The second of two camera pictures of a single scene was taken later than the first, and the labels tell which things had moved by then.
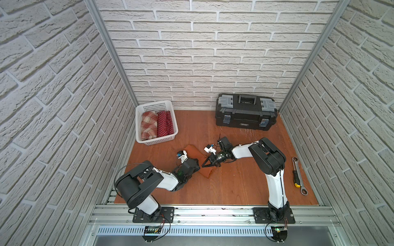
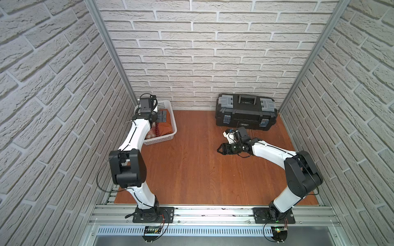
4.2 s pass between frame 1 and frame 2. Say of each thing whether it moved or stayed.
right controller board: stayed
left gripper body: moved
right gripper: moved
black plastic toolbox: stayed
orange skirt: moved
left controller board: stayed
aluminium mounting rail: stayed
